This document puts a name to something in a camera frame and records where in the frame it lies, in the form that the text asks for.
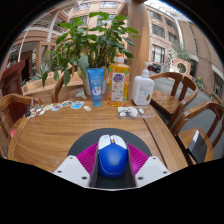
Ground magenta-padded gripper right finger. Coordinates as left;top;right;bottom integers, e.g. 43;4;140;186
127;143;172;188

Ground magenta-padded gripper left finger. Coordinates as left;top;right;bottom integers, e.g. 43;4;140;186
53;142;100;188

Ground blue and white computer mouse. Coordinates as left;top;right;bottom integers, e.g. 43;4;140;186
97;134;130;179

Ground round dark grey mouse pad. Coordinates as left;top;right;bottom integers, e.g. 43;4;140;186
67;127;153;189

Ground wooden armchair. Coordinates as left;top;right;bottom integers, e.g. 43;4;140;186
170;100;224;166
148;71;200;129
50;71;88;104
0;93;43;158

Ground black notebook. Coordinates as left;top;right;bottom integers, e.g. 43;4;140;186
187;129;208;164

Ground clear bag with white items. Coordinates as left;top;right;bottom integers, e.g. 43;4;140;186
117;105;155;119

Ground row of small stickers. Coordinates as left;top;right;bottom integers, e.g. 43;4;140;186
24;99;93;119

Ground white pump dispenser bottle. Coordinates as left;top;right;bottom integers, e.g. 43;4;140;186
131;61;155;107

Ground blue squeeze tube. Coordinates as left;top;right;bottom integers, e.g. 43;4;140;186
86;67;106;107

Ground long wooden planter box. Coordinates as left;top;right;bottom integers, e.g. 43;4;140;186
22;71;84;104

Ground yellow dish soap bottle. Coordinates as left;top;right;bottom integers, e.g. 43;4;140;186
107;53;131;108

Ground yellow flowering plant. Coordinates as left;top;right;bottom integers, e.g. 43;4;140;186
194;75;205;90

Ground dark red wooden lectern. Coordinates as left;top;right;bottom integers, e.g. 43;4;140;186
0;59;28;113

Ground brick monument with round emblem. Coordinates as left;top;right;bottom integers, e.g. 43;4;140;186
171;57;192;77

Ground green potted plant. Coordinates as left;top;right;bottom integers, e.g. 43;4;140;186
41;11;139;96

